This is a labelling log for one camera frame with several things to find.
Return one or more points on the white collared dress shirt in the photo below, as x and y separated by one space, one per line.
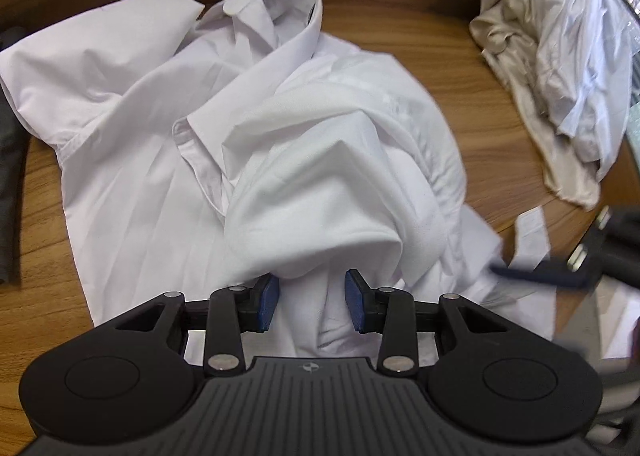
300 186

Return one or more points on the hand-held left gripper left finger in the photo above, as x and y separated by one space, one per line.
267 301

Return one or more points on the dark grey folded garment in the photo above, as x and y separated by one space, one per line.
10 161

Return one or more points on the beige crumpled garment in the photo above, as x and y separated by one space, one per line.
520 61

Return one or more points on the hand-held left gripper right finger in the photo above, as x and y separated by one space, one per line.
356 301

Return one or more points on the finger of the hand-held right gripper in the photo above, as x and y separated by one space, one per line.
540 273

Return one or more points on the crumpled white shirt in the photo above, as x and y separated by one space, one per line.
575 36

